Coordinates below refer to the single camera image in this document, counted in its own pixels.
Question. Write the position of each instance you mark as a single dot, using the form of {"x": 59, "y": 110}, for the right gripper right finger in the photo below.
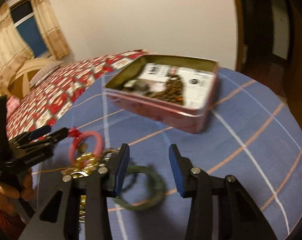
{"x": 186, "y": 176}

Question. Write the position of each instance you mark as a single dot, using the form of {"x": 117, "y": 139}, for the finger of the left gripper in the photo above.
{"x": 33, "y": 135}
{"x": 55, "y": 137}

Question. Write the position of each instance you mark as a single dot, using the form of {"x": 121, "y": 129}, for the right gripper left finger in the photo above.
{"x": 117, "y": 167}

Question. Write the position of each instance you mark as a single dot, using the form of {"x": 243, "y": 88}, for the pink jade bangle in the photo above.
{"x": 78, "y": 146}

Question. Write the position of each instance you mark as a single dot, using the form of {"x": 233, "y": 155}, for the green jade bangle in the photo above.
{"x": 155, "y": 187}

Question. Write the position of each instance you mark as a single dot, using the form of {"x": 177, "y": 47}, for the person's left hand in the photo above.
{"x": 8, "y": 193}

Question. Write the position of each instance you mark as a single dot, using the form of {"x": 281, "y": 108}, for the red patchwork bed quilt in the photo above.
{"x": 47, "y": 102}

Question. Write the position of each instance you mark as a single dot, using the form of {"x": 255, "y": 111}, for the pink floral pillow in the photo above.
{"x": 12, "y": 104}

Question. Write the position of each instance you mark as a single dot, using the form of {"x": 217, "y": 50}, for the cream wooden headboard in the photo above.
{"x": 16, "y": 81}

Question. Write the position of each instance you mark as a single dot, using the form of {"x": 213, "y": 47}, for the striped pillow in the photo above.
{"x": 44, "y": 73}

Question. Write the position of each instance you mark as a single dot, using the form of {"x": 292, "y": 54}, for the beige patterned curtain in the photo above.
{"x": 49, "y": 28}

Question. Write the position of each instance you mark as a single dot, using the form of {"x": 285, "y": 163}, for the pink metal tin box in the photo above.
{"x": 120, "y": 90}

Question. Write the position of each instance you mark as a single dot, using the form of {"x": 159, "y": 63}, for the printed paper in tin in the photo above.
{"x": 180, "y": 85}

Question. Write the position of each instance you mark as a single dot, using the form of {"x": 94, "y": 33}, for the window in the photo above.
{"x": 24, "y": 21}

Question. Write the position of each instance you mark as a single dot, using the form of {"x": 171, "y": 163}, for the brown wooden door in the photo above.
{"x": 293, "y": 76}

